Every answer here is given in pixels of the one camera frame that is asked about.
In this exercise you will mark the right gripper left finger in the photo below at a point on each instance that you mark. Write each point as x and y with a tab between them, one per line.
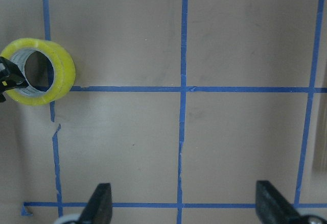
99	207

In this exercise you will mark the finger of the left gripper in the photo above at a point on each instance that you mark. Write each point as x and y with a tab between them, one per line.
11	77

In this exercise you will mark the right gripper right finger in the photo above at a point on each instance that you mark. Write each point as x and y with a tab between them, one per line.
272	208

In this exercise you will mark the yellow tape roll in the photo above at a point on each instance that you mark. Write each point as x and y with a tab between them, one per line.
62	63

